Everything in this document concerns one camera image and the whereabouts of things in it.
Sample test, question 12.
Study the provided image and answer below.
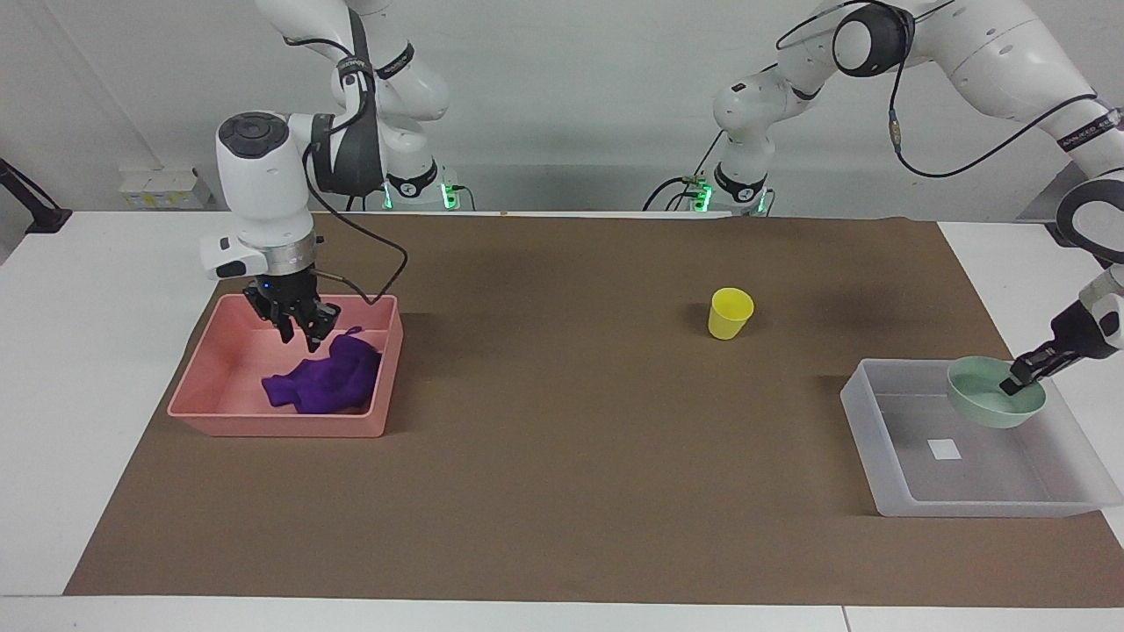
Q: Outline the pale green bowl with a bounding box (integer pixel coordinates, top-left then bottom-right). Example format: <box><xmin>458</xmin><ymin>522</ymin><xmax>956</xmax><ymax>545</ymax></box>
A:
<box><xmin>946</xmin><ymin>355</ymin><xmax>1048</xmax><ymax>430</ymax></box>

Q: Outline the pink plastic tray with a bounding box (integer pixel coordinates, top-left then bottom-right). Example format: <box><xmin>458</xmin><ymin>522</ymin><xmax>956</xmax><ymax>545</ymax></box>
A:
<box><xmin>167</xmin><ymin>293</ymin><xmax>405</xmax><ymax>439</ymax></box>

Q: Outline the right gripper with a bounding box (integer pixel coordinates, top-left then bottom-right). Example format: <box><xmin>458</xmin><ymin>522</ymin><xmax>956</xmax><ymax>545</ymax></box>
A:
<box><xmin>241</xmin><ymin>269</ymin><xmax>342</xmax><ymax>353</ymax></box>

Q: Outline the white wall socket box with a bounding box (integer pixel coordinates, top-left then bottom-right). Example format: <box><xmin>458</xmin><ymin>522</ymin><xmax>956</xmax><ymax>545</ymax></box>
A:
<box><xmin>118</xmin><ymin>167</ymin><xmax>209</xmax><ymax>211</ymax></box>

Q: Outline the black stand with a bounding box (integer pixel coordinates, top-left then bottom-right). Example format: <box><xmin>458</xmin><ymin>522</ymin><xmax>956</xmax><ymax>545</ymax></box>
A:
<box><xmin>0</xmin><ymin>158</ymin><xmax>73</xmax><ymax>234</ymax></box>

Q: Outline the yellow plastic cup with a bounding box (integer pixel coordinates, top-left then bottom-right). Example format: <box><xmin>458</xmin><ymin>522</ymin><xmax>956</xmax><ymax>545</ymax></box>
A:
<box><xmin>708</xmin><ymin>287</ymin><xmax>756</xmax><ymax>341</ymax></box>

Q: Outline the purple cloth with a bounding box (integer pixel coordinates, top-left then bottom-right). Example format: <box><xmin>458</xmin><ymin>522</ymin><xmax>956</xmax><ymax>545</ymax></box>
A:
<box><xmin>261</xmin><ymin>327</ymin><xmax>384</xmax><ymax>415</ymax></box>

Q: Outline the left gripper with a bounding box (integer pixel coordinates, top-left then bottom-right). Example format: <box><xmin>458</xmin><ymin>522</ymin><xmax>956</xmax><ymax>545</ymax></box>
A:
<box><xmin>1048</xmin><ymin>302</ymin><xmax>1111</xmax><ymax>363</ymax></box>

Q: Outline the clear plastic box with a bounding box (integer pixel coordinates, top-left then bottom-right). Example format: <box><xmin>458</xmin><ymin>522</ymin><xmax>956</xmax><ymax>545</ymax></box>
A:
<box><xmin>839</xmin><ymin>358</ymin><xmax>1124</xmax><ymax>519</ymax></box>

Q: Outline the black cable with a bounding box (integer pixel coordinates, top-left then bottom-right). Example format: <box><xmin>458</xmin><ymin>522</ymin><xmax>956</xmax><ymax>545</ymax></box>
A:
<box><xmin>776</xmin><ymin>0</ymin><xmax>1104</xmax><ymax>180</ymax></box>
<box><xmin>302</xmin><ymin>132</ymin><xmax>411</xmax><ymax>307</ymax></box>
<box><xmin>643</xmin><ymin>130</ymin><xmax>730</xmax><ymax>213</ymax></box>

